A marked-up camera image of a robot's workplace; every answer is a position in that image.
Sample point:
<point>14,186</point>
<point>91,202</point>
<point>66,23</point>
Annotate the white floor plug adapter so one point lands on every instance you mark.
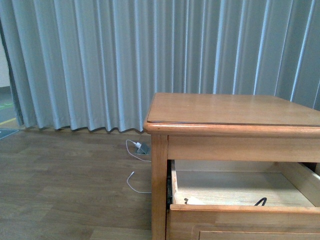
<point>137,144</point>

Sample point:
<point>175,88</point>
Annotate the wooden top drawer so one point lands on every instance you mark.
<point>243,200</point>

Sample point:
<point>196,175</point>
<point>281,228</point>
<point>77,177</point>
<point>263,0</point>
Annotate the grey pleated curtain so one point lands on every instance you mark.
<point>98,63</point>

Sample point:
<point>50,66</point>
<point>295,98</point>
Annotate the white charger block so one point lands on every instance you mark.
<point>193,201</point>

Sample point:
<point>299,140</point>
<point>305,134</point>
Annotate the green floor mat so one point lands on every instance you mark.
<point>7,132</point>

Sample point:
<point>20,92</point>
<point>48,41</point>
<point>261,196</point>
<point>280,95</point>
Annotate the wooden nightstand cabinet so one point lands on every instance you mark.
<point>185,126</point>

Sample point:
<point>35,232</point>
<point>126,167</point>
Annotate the open metal floor socket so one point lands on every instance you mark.
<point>144,150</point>

